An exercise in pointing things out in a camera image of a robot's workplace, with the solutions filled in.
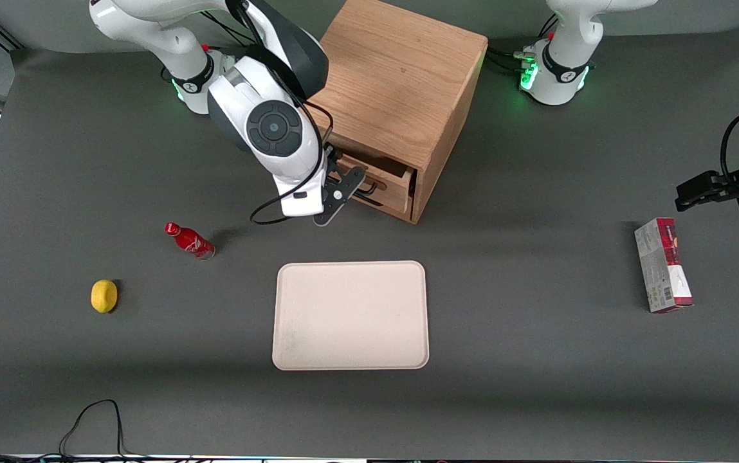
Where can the yellow lemon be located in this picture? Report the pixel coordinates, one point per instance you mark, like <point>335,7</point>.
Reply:
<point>104,296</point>

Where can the red soda bottle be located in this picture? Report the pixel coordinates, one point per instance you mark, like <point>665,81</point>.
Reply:
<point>190,242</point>

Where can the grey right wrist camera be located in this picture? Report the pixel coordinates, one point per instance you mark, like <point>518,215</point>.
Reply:
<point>338,193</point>

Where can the red tartan grey carton box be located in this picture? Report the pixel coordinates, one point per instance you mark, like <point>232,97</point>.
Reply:
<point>662,270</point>

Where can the wooden drawer front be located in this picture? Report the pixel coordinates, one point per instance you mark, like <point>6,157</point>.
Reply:
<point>395,182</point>
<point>404,211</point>

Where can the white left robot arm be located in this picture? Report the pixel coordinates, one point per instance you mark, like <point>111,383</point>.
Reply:
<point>568,58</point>

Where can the cream plastic tray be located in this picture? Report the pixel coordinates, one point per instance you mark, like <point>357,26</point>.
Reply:
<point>350,315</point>

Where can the oak wooden drawer cabinet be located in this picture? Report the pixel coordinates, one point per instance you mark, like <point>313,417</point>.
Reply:
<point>408,77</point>

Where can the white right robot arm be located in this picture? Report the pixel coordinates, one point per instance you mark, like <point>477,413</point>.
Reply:
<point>150,26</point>

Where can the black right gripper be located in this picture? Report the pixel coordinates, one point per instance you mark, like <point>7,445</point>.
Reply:
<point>335,155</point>

